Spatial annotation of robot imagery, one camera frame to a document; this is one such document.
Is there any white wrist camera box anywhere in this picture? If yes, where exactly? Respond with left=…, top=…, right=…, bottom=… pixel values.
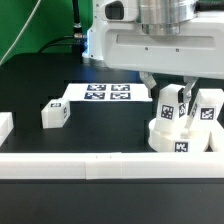
left=93, top=0, right=139, bottom=22

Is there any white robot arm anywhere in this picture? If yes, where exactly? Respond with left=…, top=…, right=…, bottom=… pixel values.
left=83, top=0, right=224, bottom=100

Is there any grey thin cable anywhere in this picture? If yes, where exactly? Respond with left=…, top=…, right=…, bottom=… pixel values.
left=0, top=0, right=43, bottom=66

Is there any white front fence wall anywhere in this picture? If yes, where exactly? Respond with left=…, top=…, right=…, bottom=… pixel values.
left=0, top=152, right=224, bottom=180

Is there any white fence wall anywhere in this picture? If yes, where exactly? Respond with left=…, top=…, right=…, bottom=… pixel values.
left=0, top=152, right=224, bottom=180
left=0, top=112, right=14, bottom=147

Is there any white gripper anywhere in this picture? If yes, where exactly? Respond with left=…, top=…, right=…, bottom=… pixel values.
left=102, top=18, right=224, bottom=103

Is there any white marker sheet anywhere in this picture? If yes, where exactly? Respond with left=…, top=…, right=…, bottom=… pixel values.
left=63, top=83, right=152, bottom=102

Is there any white round stool seat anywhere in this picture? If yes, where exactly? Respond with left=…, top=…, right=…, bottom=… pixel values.
left=147, top=118, right=224, bottom=154

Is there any white left fence wall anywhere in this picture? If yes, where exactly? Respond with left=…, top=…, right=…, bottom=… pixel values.
left=0, top=112, right=14, bottom=147

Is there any black cable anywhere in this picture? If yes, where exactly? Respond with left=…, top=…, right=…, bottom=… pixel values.
left=38, top=0, right=88, bottom=54

